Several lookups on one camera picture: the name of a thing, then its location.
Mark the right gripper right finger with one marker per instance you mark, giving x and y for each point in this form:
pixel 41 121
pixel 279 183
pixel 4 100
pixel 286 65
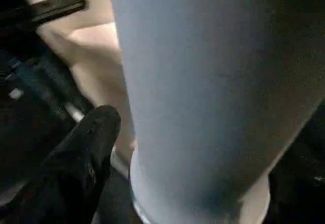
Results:
pixel 299 183

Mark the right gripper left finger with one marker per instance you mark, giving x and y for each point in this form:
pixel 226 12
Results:
pixel 71 170

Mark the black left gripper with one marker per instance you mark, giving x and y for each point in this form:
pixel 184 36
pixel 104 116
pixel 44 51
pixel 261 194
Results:
pixel 33 81

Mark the white plastic table top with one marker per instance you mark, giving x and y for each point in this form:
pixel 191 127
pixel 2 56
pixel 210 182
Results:
pixel 83 56

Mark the white plastic table leg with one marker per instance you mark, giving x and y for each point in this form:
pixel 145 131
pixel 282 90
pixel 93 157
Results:
pixel 190 81

